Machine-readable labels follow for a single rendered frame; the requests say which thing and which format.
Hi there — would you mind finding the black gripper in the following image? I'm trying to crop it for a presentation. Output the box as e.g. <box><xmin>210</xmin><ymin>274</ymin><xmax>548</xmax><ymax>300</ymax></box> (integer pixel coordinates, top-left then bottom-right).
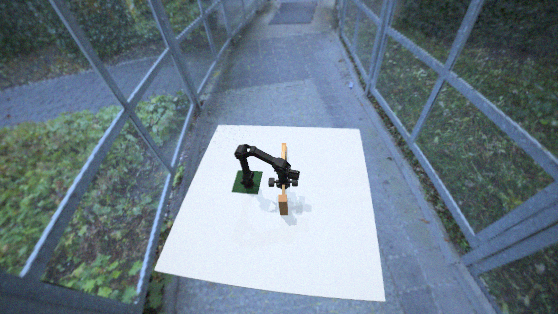
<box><xmin>268</xmin><ymin>177</ymin><xmax>298</xmax><ymax>190</ymax></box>

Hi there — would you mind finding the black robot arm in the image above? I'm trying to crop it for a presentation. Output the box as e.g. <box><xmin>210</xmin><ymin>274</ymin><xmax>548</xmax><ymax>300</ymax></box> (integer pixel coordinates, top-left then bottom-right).
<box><xmin>234</xmin><ymin>144</ymin><xmax>300</xmax><ymax>189</ymax></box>

